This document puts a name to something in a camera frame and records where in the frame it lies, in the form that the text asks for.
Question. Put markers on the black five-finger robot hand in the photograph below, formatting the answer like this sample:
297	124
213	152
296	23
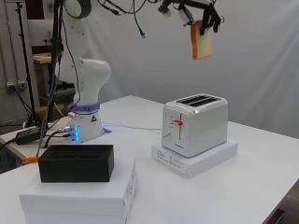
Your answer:
207	9

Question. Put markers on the slice of toast bread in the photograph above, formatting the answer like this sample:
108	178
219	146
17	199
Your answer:
204	45

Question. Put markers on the white seven-joint robot arm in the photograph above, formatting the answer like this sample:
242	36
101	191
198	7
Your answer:
92	77

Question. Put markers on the steel toaster with red lever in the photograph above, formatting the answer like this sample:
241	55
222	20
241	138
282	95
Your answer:
202	127

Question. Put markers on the white flat box stand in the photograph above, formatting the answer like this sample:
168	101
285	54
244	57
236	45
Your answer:
193	163

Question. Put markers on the black stand pole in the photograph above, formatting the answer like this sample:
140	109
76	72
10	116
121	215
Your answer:
56	46

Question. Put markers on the wooden table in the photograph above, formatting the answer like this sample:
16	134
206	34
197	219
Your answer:
42	58

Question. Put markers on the black tripod stand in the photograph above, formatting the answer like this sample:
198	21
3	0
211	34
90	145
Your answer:
26	62

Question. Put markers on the black block with slots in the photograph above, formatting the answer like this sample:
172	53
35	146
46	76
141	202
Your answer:
78	166

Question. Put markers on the black power adapter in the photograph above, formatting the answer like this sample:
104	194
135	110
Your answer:
29	135

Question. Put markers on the large white flat box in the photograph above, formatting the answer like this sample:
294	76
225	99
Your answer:
78	194
74	218

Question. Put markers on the orange clamp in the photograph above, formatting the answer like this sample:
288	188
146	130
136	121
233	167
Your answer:
30	160

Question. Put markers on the wall power outlet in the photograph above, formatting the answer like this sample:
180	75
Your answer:
17	85

